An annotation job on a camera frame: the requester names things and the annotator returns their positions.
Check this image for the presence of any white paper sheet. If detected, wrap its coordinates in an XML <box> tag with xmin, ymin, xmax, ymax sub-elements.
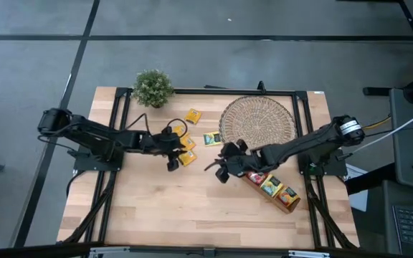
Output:
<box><xmin>345</xmin><ymin>163</ymin><xmax>369</xmax><ymax>213</ymax></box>

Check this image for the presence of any black floor cable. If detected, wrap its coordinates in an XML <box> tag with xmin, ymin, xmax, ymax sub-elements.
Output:
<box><xmin>364</xmin><ymin>125</ymin><xmax>396</xmax><ymax>146</ymax></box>

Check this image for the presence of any yellow-green tea bag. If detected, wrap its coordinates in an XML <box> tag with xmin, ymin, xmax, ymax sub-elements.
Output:
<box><xmin>260</xmin><ymin>173</ymin><xmax>285</xmax><ymax>199</ymax></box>
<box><xmin>202</xmin><ymin>130</ymin><xmax>222</xmax><ymax>147</ymax></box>

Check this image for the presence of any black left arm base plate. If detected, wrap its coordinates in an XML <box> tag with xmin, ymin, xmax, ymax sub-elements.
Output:
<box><xmin>72</xmin><ymin>143</ymin><xmax>125</xmax><ymax>172</ymax></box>

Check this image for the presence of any black metal table frame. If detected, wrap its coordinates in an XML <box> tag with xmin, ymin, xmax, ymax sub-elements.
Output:
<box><xmin>56</xmin><ymin>80</ymin><xmax>361</xmax><ymax>252</ymax></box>

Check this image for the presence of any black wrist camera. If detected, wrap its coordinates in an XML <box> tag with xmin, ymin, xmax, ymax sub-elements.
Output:
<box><xmin>166</xmin><ymin>156</ymin><xmax>180</xmax><ymax>173</ymax></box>
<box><xmin>215</xmin><ymin>167</ymin><xmax>231</xmax><ymax>184</ymax></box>

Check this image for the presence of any white cable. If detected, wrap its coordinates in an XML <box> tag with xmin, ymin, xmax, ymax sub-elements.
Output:
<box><xmin>351</xmin><ymin>105</ymin><xmax>413</xmax><ymax>155</ymax></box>

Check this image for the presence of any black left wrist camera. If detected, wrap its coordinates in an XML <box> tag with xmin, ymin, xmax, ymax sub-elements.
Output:
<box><xmin>166</xmin><ymin>156</ymin><xmax>180</xmax><ymax>173</ymax></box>

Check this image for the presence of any small green potted plant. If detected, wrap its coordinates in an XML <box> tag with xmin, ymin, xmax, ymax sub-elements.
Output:
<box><xmin>132</xmin><ymin>68</ymin><xmax>176</xmax><ymax>110</ymax></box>

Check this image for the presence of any wooden three-compartment tea box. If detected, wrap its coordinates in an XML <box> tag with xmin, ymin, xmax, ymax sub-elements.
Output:
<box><xmin>240</xmin><ymin>168</ymin><xmax>302</xmax><ymax>215</ymax></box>

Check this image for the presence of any silver bracket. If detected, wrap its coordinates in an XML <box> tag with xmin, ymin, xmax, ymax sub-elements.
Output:
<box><xmin>87</xmin><ymin>245</ymin><xmax>132</xmax><ymax>257</ymax></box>
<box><xmin>287</xmin><ymin>249</ymin><xmax>331</xmax><ymax>258</ymax></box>

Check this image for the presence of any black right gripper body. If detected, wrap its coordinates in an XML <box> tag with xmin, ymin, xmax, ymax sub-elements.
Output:
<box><xmin>219</xmin><ymin>139</ymin><xmax>265</xmax><ymax>175</ymax></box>

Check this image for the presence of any black camera rig beam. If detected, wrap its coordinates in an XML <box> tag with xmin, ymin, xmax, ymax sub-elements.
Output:
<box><xmin>0</xmin><ymin>242</ymin><xmax>413</xmax><ymax>258</ymax></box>

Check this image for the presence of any grey cart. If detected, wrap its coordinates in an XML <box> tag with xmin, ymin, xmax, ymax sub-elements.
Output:
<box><xmin>389</xmin><ymin>87</ymin><xmax>413</xmax><ymax>193</ymax></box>

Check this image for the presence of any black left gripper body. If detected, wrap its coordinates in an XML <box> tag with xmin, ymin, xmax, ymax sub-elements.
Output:
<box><xmin>146</xmin><ymin>127</ymin><xmax>188</xmax><ymax>161</ymax></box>

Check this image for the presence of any black stand leg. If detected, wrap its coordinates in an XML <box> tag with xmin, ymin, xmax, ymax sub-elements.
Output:
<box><xmin>362</xmin><ymin>67</ymin><xmax>413</xmax><ymax>105</ymax></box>

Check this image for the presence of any red tea bag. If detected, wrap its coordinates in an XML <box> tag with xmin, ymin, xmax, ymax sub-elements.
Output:
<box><xmin>246</xmin><ymin>171</ymin><xmax>269</xmax><ymax>186</ymax></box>

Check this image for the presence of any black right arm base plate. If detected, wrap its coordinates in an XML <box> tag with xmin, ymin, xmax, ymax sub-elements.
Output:
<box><xmin>297</xmin><ymin>147</ymin><xmax>348</xmax><ymax>176</ymax></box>

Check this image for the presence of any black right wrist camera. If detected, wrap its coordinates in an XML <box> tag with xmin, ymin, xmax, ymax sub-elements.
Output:
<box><xmin>215</xmin><ymin>167</ymin><xmax>231</xmax><ymax>184</ymax></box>

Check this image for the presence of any round woven placemat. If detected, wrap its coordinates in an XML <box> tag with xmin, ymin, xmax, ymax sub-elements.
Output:
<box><xmin>219</xmin><ymin>95</ymin><xmax>298</xmax><ymax>168</ymax></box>

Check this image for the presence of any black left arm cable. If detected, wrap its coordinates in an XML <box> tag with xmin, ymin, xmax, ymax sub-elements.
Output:
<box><xmin>125</xmin><ymin>113</ymin><xmax>189</xmax><ymax>136</ymax></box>

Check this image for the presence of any yellow power cord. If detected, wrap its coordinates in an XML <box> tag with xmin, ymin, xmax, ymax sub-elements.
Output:
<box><xmin>362</xmin><ymin>116</ymin><xmax>393</xmax><ymax>131</ymax></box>

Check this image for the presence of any grey desk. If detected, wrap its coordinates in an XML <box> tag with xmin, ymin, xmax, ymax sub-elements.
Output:
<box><xmin>381</xmin><ymin>178</ymin><xmax>413</xmax><ymax>258</ymax></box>

